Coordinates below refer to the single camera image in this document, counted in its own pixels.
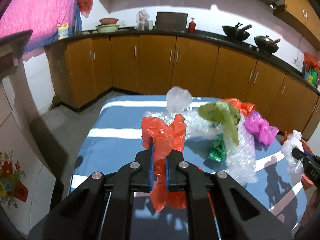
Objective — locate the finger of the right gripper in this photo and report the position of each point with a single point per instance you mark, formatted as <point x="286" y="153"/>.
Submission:
<point x="303" y="156"/>

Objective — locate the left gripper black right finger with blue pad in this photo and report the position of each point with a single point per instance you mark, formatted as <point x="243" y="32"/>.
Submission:
<point x="217" y="206"/>

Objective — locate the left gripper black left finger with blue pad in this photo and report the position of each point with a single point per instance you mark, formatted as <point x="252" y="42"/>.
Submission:
<point x="101" y="207"/>

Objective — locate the red plastic trash basket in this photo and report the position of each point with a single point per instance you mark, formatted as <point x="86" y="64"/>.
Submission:
<point x="295" y="167"/>

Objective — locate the brown lower kitchen cabinets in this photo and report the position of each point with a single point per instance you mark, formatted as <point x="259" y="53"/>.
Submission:
<point x="151" y="62"/>

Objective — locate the person's right hand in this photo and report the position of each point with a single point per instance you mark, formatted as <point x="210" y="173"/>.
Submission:
<point x="311" y="214"/>

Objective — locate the clear bubble wrap sheet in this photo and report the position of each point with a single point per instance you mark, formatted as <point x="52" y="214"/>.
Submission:
<point x="240" y="159"/>

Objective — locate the dark green foil wrapper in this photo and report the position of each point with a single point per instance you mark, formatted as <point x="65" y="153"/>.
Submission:
<point x="217" y="150"/>

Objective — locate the magenta plastic bag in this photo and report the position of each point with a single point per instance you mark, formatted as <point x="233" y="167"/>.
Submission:
<point x="260" y="128"/>

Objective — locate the blue white striped tablecloth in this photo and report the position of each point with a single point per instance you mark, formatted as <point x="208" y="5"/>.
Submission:
<point x="116" y="138"/>

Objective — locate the small orange plastic bag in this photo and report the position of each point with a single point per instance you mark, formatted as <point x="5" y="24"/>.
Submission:
<point x="245" y="108"/>

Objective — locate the green box on counter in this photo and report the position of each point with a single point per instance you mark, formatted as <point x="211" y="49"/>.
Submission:
<point x="311" y="76"/>

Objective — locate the red artificial flowers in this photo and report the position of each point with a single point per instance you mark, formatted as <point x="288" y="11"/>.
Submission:
<point x="12" y="188"/>

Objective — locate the orange bag on counter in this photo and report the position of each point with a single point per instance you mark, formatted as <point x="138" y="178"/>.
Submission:
<point x="311" y="61"/>

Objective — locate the olive green plastic bag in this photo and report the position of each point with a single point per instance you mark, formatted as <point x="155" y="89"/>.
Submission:
<point x="222" y="113"/>

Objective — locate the right black wok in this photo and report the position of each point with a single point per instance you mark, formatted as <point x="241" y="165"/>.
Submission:
<point x="266" y="44"/>

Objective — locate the black wok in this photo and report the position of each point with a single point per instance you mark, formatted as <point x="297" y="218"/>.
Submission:
<point x="266" y="44"/>
<point x="236" y="33"/>

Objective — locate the crumpled clear plastic ball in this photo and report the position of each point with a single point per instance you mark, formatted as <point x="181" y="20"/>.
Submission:
<point x="178" y="99"/>

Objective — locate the left black wok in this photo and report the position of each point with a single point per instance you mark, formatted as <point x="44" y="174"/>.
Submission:
<point x="236" y="33"/>

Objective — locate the red bottle on counter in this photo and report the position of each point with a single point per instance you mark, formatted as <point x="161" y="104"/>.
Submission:
<point x="192" y="26"/>

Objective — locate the colourful small box on counter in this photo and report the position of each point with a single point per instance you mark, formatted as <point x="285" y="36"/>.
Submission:
<point x="63" y="31"/>

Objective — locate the stacked bowls on counter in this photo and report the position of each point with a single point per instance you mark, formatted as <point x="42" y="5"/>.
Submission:
<point x="108" y="25"/>

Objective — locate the clear plastic jar on counter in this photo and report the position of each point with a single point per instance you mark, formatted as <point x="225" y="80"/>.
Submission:
<point x="143" y="21"/>

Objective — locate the dark cutting board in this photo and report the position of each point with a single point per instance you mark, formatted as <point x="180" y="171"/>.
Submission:
<point x="171" y="21"/>

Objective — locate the magenta window curtain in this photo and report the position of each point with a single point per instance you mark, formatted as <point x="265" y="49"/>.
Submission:
<point x="43" y="17"/>

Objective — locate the white wall socket with cable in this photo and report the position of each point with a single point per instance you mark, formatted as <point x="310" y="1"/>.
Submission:
<point x="296" y="59"/>

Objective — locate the hanging orange bag on wall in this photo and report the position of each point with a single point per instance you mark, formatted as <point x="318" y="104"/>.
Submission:
<point x="85" y="7"/>

